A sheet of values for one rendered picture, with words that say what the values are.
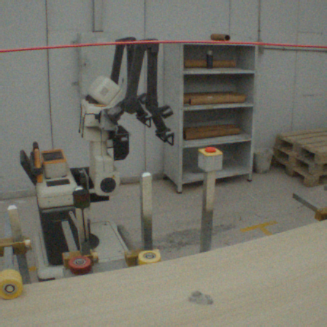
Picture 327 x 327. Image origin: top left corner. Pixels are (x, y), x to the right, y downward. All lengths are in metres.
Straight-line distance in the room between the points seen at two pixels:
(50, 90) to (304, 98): 3.19
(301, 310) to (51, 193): 1.55
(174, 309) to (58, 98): 3.09
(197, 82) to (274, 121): 1.23
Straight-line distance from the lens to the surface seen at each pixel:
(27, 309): 1.25
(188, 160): 4.56
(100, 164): 2.44
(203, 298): 1.22
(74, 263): 1.42
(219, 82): 4.51
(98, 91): 2.34
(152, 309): 1.21
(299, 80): 5.21
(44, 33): 3.93
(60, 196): 2.30
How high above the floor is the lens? 1.69
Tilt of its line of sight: 19 degrees down
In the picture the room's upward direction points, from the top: straight up
